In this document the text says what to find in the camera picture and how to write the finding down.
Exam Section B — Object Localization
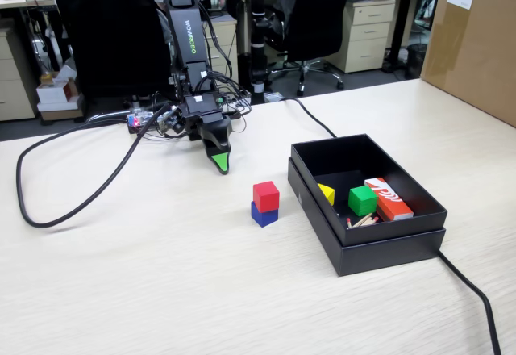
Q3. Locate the black cable under box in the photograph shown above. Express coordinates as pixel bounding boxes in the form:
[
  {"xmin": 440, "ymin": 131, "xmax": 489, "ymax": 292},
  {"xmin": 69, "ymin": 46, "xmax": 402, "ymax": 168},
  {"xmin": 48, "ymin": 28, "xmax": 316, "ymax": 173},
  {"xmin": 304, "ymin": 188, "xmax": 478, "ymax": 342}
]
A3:
[{"xmin": 281, "ymin": 96, "xmax": 503, "ymax": 355}]

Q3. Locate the black waste bin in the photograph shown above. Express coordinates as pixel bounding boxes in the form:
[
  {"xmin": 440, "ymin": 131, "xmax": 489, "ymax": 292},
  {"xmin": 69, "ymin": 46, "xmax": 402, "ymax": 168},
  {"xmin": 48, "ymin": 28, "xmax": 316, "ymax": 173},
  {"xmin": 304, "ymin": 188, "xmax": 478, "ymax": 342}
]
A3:
[{"xmin": 405, "ymin": 43, "xmax": 428, "ymax": 80}]

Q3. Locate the thick black looped cable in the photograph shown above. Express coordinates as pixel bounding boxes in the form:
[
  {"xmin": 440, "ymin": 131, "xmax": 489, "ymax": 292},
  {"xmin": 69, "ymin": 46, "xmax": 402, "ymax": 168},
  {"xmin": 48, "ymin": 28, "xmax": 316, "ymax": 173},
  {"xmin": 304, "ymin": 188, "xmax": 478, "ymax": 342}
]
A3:
[{"xmin": 15, "ymin": 103, "xmax": 170, "ymax": 229}]

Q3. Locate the flat brown cardboard box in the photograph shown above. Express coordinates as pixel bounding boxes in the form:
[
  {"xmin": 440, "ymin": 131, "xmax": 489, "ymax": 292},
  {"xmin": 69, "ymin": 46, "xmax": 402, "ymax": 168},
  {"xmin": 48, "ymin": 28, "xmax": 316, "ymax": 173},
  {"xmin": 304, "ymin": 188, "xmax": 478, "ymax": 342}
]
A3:
[{"xmin": 37, "ymin": 97, "xmax": 85, "ymax": 123}]

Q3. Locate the black open box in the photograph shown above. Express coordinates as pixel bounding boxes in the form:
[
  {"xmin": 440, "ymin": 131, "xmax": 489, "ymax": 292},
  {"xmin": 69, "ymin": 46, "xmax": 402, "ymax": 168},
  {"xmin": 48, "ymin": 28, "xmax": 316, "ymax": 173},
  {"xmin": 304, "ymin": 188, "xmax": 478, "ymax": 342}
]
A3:
[{"xmin": 287, "ymin": 157, "xmax": 447, "ymax": 278}]

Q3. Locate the red cube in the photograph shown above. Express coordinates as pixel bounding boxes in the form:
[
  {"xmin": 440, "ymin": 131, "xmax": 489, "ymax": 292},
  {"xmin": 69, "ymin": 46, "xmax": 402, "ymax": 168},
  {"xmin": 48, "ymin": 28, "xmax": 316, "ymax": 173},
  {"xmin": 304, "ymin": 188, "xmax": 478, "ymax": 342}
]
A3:
[{"xmin": 252, "ymin": 180, "xmax": 281, "ymax": 214}]

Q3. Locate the thin black servo wire bundle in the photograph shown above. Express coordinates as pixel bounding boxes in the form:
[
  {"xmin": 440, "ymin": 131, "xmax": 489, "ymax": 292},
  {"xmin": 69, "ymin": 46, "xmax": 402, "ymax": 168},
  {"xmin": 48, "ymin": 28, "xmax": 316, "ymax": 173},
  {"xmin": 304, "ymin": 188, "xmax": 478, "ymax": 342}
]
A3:
[{"xmin": 193, "ymin": 2, "xmax": 248, "ymax": 139}]

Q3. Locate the black vertical stand pole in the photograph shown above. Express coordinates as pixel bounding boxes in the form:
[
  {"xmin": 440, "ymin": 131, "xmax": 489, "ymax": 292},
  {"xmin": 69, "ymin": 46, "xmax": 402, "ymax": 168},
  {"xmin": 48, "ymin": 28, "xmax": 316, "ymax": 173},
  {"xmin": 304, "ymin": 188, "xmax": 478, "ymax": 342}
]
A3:
[{"xmin": 247, "ymin": 0, "xmax": 269, "ymax": 106}]

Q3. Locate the orange and white matchbox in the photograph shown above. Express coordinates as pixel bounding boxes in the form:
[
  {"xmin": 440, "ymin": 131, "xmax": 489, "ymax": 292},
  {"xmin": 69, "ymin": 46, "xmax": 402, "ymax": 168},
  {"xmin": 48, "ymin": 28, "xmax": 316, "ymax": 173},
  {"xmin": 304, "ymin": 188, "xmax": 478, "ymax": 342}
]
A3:
[{"xmin": 364, "ymin": 176, "xmax": 415, "ymax": 222}]

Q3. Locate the beige three-drawer cabinet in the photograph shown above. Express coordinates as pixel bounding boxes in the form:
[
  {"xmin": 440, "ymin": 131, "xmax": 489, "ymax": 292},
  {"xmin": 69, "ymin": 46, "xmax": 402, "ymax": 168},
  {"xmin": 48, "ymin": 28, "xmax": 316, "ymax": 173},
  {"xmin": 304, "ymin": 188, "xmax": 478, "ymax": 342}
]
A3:
[{"xmin": 324, "ymin": 0, "xmax": 397, "ymax": 74}]

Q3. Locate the large brown cardboard box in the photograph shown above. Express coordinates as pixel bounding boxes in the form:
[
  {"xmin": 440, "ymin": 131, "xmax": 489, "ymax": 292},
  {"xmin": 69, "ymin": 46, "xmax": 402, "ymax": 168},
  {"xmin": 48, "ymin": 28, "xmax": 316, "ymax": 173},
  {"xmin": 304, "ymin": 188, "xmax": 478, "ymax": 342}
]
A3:
[{"xmin": 418, "ymin": 0, "xmax": 516, "ymax": 128}]

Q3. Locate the blue cube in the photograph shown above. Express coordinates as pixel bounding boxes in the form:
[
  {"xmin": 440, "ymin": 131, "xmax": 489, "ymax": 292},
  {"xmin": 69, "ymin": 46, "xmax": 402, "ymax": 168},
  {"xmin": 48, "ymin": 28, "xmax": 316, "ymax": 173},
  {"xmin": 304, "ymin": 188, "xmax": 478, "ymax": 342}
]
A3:
[{"xmin": 250, "ymin": 200, "xmax": 279, "ymax": 228}]

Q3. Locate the black high-back office chair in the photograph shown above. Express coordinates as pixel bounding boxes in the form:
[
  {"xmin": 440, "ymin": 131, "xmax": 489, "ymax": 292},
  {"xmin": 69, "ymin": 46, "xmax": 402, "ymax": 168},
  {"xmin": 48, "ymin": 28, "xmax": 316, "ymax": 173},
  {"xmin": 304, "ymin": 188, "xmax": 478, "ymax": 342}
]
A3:
[{"xmin": 48, "ymin": 0, "xmax": 174, "ymax": 102}]

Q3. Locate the black-legged office desk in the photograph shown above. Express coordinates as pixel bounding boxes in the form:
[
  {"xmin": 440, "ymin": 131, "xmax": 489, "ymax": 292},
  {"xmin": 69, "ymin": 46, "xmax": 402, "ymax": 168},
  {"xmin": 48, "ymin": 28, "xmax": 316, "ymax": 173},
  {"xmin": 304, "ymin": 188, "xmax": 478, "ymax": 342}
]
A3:
[{"xmin": 354, "ymin": 0, "xmax": 443, "ymax": 74}]

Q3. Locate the white power strip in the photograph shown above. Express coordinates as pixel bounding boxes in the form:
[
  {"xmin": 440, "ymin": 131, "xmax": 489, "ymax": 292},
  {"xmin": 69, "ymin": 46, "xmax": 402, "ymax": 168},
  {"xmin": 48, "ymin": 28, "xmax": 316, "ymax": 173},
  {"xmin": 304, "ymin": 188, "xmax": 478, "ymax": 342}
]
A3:
[{"xmin": 219, "ymin": 93, "xmax": 253, "ymax": 115}]

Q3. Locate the black cardboard box tray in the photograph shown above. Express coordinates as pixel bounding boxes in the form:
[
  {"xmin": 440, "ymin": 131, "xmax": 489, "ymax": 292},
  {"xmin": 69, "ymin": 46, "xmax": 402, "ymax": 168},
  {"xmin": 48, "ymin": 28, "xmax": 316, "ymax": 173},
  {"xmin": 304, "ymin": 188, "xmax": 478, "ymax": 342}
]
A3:
[{"xmin": 290, "ymin": 132, "xmax": 449, "ymax": 247}]

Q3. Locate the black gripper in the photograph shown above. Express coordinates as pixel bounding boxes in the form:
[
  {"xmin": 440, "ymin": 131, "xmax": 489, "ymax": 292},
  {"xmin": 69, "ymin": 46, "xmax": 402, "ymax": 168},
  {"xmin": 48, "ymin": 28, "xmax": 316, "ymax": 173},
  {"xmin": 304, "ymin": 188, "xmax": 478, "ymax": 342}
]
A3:
[{"xmin": 181, "ymin": 92, "xmax": 235, "ymax": 176}]

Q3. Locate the green cube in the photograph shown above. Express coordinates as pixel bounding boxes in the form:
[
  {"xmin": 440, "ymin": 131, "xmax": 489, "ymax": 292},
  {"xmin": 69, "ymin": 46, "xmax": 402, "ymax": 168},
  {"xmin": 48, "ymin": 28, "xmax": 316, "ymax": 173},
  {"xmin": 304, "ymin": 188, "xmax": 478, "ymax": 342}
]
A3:
[{"xmin": 347, "ymin": 185, "xmax": 379, "ymax": 217}]

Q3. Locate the yellow wooden block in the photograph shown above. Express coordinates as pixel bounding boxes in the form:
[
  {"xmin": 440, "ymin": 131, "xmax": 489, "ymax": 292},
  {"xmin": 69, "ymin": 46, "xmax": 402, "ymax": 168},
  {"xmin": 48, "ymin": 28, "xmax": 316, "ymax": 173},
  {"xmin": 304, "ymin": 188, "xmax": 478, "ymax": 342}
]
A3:
[{"xmin": 317, "ymin": 182, "xmax": 336, "ymax": 207}]

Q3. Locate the white cardboard box red label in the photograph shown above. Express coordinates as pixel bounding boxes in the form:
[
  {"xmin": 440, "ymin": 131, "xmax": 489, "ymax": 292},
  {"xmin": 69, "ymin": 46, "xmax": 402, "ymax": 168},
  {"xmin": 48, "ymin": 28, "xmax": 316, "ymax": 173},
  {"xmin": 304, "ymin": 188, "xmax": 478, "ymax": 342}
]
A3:
[{"xmin": 35, "ymin": 76, "xmax": 80, "ymax": 104}]

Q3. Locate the circuit board with red LED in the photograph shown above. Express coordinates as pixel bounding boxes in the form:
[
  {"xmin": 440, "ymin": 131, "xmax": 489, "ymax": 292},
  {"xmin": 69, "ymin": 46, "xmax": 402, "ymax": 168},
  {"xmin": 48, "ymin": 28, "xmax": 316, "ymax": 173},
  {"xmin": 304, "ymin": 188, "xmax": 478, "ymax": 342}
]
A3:
[{"xmin": 126, "ymin": 113, "xmax": 143, "ymax": 135}]

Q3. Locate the black mesh swivel chair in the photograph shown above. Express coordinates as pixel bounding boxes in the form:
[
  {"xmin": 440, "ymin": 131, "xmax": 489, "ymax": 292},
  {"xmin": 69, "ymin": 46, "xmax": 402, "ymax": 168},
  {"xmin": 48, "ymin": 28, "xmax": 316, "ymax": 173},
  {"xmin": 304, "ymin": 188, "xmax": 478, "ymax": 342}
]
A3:
[{"xmin": 268, "ymin": 0, "xmax": 356, "ymax": 97}]

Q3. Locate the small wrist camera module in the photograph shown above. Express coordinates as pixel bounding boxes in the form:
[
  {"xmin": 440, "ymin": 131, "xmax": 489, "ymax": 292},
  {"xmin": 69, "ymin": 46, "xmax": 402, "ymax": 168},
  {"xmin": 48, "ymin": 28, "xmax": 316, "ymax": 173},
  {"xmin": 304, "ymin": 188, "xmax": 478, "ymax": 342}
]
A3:
[{"xmin": 158, "ymin": 103, "xmax": 186, "ymax": 135}]

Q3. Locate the beige drawer cabinet behind arm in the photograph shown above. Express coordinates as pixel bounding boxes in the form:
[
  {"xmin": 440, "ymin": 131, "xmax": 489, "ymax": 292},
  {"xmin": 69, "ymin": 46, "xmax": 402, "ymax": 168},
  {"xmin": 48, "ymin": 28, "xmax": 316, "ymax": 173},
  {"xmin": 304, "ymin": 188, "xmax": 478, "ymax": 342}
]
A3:
[{"xmin": 200, "ymin": 14, "xmax": 239, "ymax": 88}]

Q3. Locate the beige drawer cabinet wide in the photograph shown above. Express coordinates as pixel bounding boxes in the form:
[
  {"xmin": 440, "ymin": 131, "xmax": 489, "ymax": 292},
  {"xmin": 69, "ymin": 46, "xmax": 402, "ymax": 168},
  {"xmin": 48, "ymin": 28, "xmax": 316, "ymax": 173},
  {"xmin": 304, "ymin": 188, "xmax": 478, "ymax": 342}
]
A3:
[{"xmin": 0, "ymin": 27, "xmax": 40, "ymax": 122}]

